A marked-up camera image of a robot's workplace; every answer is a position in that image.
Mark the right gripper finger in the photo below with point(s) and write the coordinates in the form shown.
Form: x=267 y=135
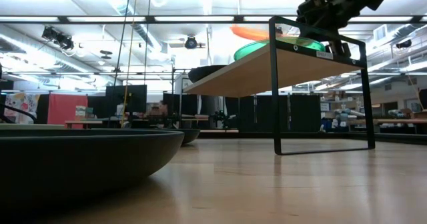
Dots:
x=338 y=49
x=315 y=31

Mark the translucent green round plate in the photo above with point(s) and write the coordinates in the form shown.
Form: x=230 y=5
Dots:
x=253 y=50

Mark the translucent orange round plate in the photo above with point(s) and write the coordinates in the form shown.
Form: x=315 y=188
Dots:
x=250 y=33

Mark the black round plate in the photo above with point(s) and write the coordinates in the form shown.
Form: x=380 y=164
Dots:
x=203 y=72
x=83 y=164

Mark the blue cup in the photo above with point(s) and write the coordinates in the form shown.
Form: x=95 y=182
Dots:
x=191 y=135

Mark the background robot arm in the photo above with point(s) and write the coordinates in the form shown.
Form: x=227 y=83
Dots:
x=223 y=117

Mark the black ceiling speaker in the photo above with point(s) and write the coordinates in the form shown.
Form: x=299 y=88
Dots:
x=404 y=44

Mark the black partition panels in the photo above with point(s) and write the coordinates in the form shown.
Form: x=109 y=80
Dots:
x=300 y=114

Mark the background wooden table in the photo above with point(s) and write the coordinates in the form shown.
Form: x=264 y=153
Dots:
x=400 y=121
x=83 y=122

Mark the person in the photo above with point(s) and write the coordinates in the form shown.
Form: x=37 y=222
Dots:
x=160 y=109

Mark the red partition panel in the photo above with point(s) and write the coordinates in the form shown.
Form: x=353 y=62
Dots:
x=66 y=109

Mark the colourful patterned cloth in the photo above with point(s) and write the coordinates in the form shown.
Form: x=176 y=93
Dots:
x=20 y=104

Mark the wooden shelf with black frame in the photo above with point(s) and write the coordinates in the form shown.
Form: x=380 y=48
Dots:
x=283 y=70

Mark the black overhead frame beam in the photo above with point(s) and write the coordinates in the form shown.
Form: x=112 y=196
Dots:
x=238 y=19

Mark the black aluminium table frame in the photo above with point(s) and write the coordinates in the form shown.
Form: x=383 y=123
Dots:
x=333 y=135

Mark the black ceiling camera cluster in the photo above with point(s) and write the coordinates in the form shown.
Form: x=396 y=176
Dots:
x=53 y=34

